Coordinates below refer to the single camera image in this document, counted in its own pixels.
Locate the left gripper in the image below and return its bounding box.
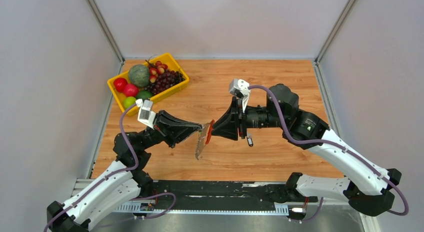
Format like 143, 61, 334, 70
139, 109, 201, 151

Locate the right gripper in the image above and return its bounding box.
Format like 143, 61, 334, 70
210, 96, 287, 141

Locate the metal key holder red handle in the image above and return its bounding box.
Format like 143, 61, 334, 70
194, 119, 215, 160

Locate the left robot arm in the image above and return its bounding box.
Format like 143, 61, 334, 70
44, 109, 205, 232

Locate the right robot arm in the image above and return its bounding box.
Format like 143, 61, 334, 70
210, 79, 402, 217

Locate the dark green lime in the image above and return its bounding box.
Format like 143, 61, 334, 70
135, 90, 153, 100

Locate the dark purple grape bunch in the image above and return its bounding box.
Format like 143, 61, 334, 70
144, 70, 186, 95

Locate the light green apple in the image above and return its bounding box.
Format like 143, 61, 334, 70
122, 96, 137, 109

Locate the pink red apple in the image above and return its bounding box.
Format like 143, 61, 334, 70
123, 83, 139, 97

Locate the red cherries bunch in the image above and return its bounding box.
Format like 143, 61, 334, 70
145, 60, 168, 84

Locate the green melon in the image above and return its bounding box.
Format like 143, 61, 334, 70
128, 64, 150, 87

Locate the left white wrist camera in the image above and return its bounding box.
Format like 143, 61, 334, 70
135, 99, 156, 129

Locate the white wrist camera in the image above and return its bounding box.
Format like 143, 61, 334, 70
135, 99, 156, 129
229, 78, 251, 113

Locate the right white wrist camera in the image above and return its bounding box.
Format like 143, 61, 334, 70
229, 78, 251, 113

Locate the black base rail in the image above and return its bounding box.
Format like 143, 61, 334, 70
93, 180, 319, 216

